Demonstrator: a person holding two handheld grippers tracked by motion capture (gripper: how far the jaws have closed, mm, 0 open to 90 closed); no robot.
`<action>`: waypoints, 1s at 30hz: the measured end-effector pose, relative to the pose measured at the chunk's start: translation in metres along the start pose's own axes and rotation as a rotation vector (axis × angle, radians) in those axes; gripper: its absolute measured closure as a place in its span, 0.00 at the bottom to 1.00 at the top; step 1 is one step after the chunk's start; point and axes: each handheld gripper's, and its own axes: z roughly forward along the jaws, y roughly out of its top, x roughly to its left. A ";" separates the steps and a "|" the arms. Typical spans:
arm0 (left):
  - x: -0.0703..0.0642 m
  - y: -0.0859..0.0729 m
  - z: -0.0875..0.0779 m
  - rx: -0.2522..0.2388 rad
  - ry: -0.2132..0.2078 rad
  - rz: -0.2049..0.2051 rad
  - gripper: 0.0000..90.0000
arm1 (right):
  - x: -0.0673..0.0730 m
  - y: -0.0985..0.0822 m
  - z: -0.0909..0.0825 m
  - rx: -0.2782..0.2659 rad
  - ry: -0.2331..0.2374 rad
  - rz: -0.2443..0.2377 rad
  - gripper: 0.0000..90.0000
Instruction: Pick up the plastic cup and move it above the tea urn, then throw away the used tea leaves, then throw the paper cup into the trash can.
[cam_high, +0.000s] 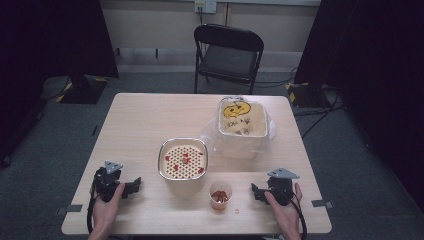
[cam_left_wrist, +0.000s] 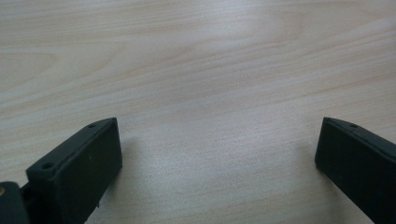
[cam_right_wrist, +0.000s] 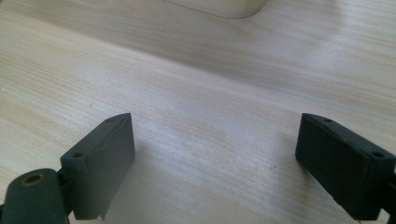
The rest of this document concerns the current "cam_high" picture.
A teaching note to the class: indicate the black folding chair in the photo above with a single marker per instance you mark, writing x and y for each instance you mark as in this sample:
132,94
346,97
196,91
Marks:
228,56

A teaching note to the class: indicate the black stand base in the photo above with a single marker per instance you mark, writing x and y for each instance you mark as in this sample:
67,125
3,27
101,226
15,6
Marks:
305,94
83,89

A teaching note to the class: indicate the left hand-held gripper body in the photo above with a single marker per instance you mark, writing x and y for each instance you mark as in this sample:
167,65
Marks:
107,184

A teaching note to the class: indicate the clear plastic cup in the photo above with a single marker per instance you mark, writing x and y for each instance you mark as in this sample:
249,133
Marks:
220,196

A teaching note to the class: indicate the wall power socket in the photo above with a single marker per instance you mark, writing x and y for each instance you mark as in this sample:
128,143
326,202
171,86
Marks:
205,6

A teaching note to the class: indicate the beige bin with perforated strainer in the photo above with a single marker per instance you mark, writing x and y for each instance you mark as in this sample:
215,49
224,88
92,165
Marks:
183,162

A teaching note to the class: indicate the clear plastic container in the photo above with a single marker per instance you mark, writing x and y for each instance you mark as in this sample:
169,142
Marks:
242,128

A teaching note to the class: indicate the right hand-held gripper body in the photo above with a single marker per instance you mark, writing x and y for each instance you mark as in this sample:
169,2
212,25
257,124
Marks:
280,187

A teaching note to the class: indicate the person's right hand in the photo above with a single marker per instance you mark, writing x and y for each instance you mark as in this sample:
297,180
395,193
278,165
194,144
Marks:
286,211

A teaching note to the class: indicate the black curtain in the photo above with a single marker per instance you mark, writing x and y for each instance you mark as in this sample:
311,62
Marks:
373,66
40,53

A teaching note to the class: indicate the person's left hand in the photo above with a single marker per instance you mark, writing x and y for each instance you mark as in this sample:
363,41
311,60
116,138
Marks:
106,207

